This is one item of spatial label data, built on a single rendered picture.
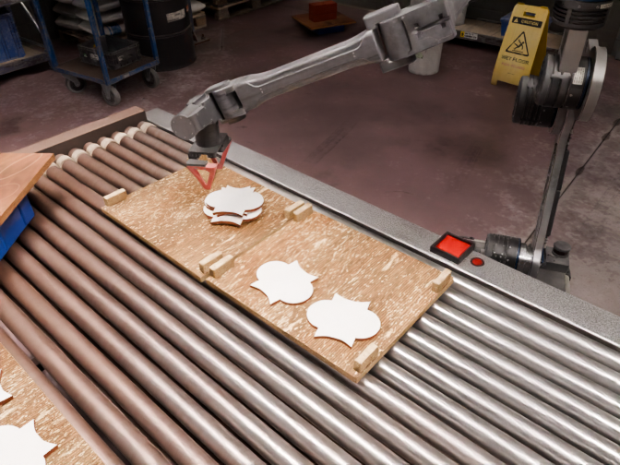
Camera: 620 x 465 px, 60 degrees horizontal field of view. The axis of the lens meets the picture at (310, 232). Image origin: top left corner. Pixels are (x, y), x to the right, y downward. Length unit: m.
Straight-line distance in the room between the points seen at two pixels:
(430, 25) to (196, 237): 0.70
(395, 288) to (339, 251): 0.17
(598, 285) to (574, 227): 0.45
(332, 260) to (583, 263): 1.90
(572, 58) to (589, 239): 1.61
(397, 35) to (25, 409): 0.93
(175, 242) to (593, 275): 2.10
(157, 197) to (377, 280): 0.64
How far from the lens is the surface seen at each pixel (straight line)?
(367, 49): 1.08
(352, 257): 1.22
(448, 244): 1.30
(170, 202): 1.46
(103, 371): 1.09
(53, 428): 1.03
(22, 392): 1.10
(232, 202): 1.36
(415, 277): 1.19
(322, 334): 1.04
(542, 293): 1.26
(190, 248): 1.28
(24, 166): 1.55
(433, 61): 4.85
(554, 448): 1.01
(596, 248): 3.06
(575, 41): 1.63
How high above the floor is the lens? 1.72
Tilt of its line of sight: 37 degrees down
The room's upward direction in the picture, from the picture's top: 1 degrees counter-clockwise
